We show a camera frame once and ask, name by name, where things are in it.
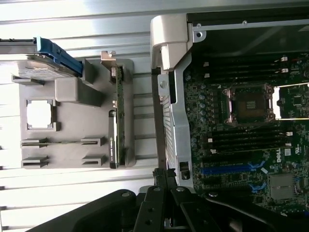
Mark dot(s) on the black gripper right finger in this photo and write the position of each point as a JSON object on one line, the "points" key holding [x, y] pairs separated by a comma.
{"points": [[186, 212]]}

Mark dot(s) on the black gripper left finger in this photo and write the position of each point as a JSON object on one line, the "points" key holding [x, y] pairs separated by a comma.
{"points": [[149, 212]]}

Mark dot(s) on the black expansion slot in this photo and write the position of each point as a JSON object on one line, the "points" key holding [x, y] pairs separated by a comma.
{"points": [[224, 184]]}

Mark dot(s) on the blue expansion slot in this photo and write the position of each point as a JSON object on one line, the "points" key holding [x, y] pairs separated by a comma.
{"points": [[224, 171]]}

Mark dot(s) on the black RAM slot bank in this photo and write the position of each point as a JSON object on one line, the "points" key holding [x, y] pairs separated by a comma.
{"points": [[241, 142], [241, 70]]}

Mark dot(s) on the open PC case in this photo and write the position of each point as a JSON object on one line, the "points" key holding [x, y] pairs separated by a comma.
{"points": [[178, 120]]}

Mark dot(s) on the green motherboard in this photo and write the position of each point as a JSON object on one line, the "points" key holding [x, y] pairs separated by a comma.
{"points": [[265, 159]]}

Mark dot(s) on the grey chipset heatsink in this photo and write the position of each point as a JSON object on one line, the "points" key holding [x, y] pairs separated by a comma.
{"points": [[281, 186]]}

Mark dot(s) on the grey parts rack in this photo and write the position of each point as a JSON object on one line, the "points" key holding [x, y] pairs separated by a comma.
{"points": [[84, 120]]}

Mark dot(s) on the green RAM stick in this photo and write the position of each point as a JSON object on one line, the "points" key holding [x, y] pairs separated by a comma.
{"points": [[60, 143]]}

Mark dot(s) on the CPU socket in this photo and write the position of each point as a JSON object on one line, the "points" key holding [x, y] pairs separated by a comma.
{"points": [[248, 106]]}

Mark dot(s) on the metal socket cover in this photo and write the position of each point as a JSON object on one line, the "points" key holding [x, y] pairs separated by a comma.
{"points": [[276, 96]]}

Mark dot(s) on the CPU chip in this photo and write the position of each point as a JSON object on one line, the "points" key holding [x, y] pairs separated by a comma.
{"points": [[38, 113]]}

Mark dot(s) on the hard disk blue carrier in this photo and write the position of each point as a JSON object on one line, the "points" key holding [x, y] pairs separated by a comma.
{"points": [[60, 55]]}

